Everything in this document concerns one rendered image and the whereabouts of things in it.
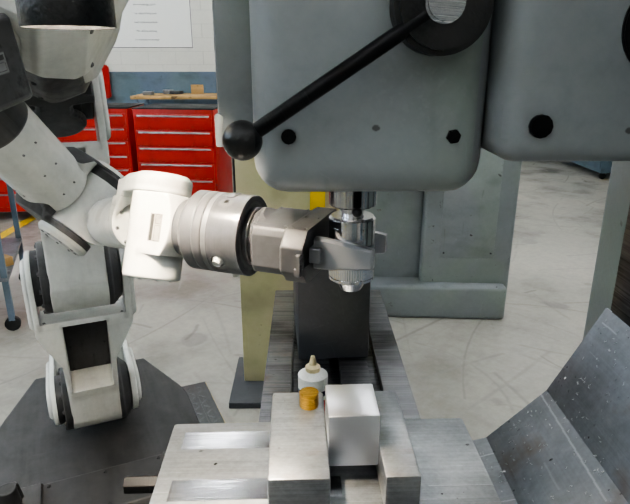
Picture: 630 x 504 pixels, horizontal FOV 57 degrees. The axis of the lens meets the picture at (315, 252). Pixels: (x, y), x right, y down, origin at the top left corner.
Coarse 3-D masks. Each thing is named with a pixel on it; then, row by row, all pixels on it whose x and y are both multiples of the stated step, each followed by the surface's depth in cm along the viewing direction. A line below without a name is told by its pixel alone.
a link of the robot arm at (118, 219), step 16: (128, 176) 67; (144, 176) 63; (160, 176) 63; (176, 176) 64; (128, 192) 69; (176, 192) 64; (112, 208) 71; (128, 208) 72; (112, 224) 71; (128, 224) 72
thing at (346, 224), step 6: (330, 216) 58; (336, 216) 57; (342, 216) 57; (366, 216) 57; (372, 216) 57; (330, 222) 57; (336, 222) 56; (342, 222) 56; (348, 222) 56; (354, 222) 56; (360, 222) 56; (366, 222) 56; (372, 222) 57; (336, 228) 56; (342, 228) 56; (348, 228) 56; (354, 228) 56; (360, 228) 56; (366, 228) 56
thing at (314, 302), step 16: (320, 272) 93; (304, 288) 93; (320, 288) 93; (336, 288) 94; (368, 288) 94; (304, 304) 94; (320, 304) 94; (336, 304) 95; (352, 304) 95; (368, 304) 95; (304, 320) 95; (320, 320) 95; (336, 320) 95; (352, 320) 96; (368, 320) 96; (304, 336) 96; (320, 336) 96; (336, 336) 96; (352, 336) 97; (368, 336) 97; (304, 352) 97; (320, 352) 97; (336, 352) 97; (352, 352) 98
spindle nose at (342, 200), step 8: (336, 192) 55; (344, 192) 55; (352, 192) 55; (368, 192) 55; (376, 192) 56; (336, 200) 56; (344, 200) 55; (352, 200) 55; (368, 200) 55; (376, 200) 57; (344, 208) 55; (352, 208) 55; (368, 208) 56
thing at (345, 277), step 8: (336, 232) 57; (344, 232) 56; (352, 232) 56; (360, 232) 56; (368, 232) 56; (344, 240) 56; (352, 240) 56; (360, 240) 56; (368, 240) 57; (336, 272) 58; (344, 272) 57; (352, 272) 57; (360, 272) 57; (368, 272) 58; (336, 280) 58; (344, 280) 58; (352, 280) 58; (360, 280) 58; (368, 280) 58
